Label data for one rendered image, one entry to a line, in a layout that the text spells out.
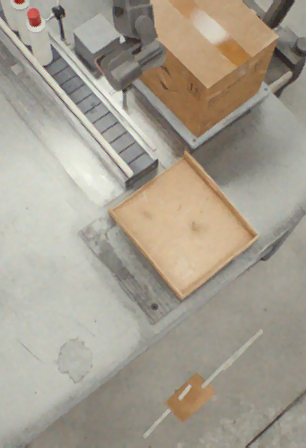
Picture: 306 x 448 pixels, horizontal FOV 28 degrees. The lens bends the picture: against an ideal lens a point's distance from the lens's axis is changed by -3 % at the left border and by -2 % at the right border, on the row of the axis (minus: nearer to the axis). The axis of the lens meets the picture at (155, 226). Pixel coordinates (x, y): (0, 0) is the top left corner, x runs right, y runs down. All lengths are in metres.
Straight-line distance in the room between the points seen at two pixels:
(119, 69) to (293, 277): 1.49
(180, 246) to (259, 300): 0.91
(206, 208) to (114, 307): 0.35
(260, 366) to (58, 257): 1.09
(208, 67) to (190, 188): 0.35
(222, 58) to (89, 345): 0.77
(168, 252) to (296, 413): 1.06
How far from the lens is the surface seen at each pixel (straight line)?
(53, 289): 1.61
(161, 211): 1.65
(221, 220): 1.66
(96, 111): 1.72
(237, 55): 1.55
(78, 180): 1.69
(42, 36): 1.70
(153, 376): 2.40
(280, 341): 2.48
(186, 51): 1.54
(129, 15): 1.23
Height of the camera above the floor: 2.39
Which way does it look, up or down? 72 degrees down
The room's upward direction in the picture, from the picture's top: 6 degrees clockwise
